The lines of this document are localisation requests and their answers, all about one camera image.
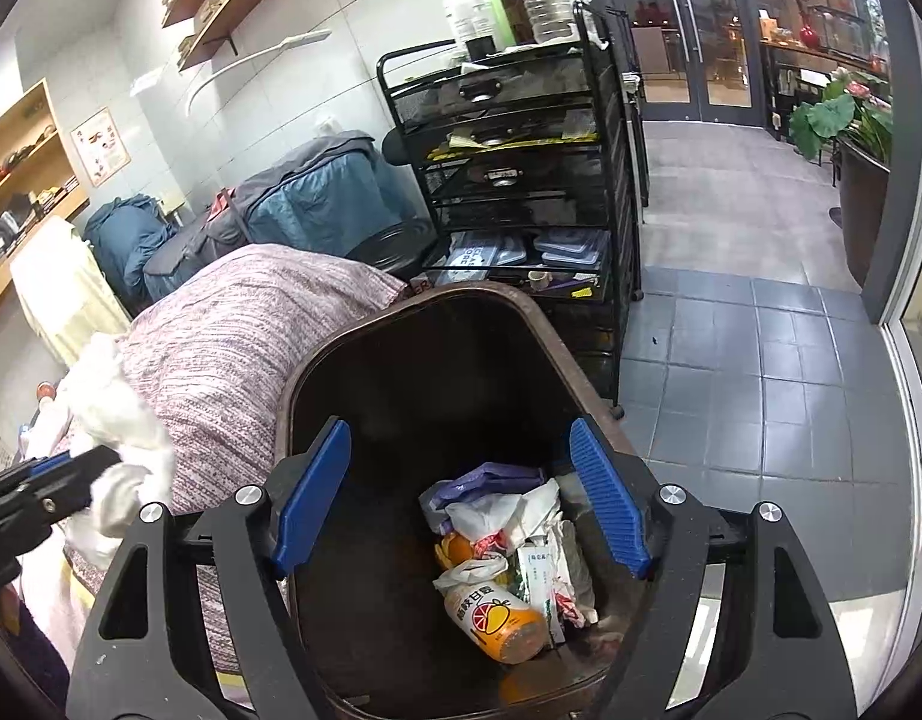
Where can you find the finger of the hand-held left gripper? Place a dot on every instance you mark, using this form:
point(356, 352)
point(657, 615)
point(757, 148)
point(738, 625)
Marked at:
point(71, 484)
point(52, 463)

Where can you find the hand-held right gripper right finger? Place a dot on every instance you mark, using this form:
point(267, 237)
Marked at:
point(611, 499)

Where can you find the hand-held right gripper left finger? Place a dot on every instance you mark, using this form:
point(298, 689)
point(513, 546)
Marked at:
point(314, 495)

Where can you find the white tissue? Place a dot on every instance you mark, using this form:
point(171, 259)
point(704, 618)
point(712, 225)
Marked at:
point(123, 427)

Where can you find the purple plastic bag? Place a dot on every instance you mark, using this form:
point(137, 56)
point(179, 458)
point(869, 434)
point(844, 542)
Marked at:
point(483, 484)

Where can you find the brown trash bin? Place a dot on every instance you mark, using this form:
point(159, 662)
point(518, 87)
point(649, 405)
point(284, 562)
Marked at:
point(431, 405)

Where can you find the orange peel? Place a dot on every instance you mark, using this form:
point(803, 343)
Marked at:
point(453, 547)

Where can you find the white orange drink bottle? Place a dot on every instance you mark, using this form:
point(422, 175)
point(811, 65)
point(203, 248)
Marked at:
point(491, 615)

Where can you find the red paper cup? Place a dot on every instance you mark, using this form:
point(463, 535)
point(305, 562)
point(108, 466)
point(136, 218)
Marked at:
point(47, 390)

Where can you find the purple striped blanket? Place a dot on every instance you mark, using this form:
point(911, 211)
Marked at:
point(228, 360)

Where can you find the cream hanging cloth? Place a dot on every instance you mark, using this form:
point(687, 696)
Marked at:
point(63, 285)

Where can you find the blue cloth pile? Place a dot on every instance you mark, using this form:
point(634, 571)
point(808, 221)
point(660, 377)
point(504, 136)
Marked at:
point(127, 240)

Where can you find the flat plastic pack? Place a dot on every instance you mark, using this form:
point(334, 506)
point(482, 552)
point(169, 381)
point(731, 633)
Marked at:
point(479, 251)
point(573, 247)

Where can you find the black stool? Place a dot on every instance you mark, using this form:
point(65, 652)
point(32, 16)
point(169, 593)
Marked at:
point(393, 244)

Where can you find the blue-skirted massage bed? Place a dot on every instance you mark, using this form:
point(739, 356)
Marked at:
point(318, 195)

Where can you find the red cloth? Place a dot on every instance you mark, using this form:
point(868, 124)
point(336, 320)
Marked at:
point(221, 204)

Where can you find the dark plant pot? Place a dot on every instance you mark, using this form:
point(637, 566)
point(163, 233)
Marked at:
point(865, 217)

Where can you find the black mesh drawer cart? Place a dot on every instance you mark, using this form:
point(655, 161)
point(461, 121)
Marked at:
point(521, 90)

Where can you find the white lamp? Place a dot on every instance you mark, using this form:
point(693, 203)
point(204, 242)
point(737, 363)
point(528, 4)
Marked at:
point(243, 60)

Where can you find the potted green plant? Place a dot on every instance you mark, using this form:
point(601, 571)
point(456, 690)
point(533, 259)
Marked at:
point(835, 112)

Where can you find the glass door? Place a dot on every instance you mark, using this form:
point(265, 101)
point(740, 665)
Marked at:
point(719, 37)

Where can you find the dark pump bottle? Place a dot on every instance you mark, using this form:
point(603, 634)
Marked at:
point(517, 11)

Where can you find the red vase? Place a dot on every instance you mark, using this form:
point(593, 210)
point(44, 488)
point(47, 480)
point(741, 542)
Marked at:
point(808, 36)

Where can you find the white pump bottle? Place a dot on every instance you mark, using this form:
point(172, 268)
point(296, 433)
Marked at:
point(464, 11)

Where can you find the wall poster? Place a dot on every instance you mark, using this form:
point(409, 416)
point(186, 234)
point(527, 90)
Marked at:
point(101, 146)

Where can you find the wooden wall cabinet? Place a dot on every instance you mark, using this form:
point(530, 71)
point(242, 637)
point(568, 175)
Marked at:
point(56, 142)

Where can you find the white wall socket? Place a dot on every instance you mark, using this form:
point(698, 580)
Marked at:
point(326, 122)

